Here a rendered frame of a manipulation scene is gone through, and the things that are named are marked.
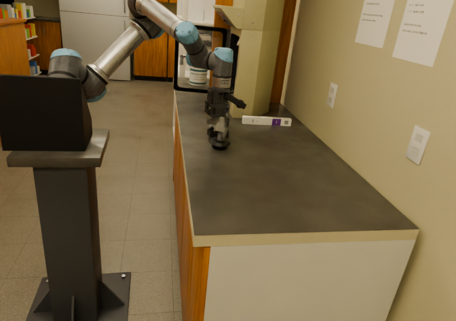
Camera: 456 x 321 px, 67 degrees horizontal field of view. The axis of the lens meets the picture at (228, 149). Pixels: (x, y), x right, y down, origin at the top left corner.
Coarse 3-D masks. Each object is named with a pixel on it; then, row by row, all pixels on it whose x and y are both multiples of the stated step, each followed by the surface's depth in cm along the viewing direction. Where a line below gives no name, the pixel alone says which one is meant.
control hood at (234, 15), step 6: (216, 6) 182; (222, 6) 169; (228, 6) 174; (222, 12) 178; (228, 12) 170; (234, 12) 171; (240, 12) 171; (222, 18) 200; (228, 18) 174; (234, 18) 172; (240, 18) 172; (228, 24) 195; (234, 24) 173; (240, 24) 174
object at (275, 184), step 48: (192, 96) 227; (192, 144) 152; (240, 144) 158; (288, 144) 164; (192, 192) 114; (240, 192) 117; (288, 192) 120; (336, 192) 124; (192, 240) 97; (240, 240) 97; (288, 240) 100; (336, 240) 103
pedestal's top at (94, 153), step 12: (96, 132) 154; (108, 132) 155; (96, 144) 142; (12, 156) 125; (24, 156) 126; (36, 156) 127; (48, 156) 128; (60, 156) 129; (72, 156) 130; (84, 156) 131; (96, 156) 132
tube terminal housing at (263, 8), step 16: (240, 0) 179; (256, 0) 170; (272, 0) 175; (256, 16) 173; (272, 16) 180; (240, 32) 177; (256, 32) 176; (272, 32) 185; (240, 48) 178; (256, 48) 180; (272, 48) 191; (240, 64) 182; (256, 64) 183; (272, 64) 196; (240, 80) 185; (256, 80) 187; (272, 80) 202; (240, 96) 189; (256, 96) 192; (240, 112) 192; (256, 112) 198
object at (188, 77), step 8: (200, 32) 204; (208, 32) 204; (216, 32) 204; (208, 40) 205; (216, 40) 205; (184, 48) 207; (208, 48) 207; (184, 56) 209; (184, 64) 211; (184, 72) 213; (192, 72) 213; (200, 72) 213; (208, 72) 213; (184, 80) 215; (192, 80) 215; (200, 80) 215; (208, 80) 215; (200, 88) 217
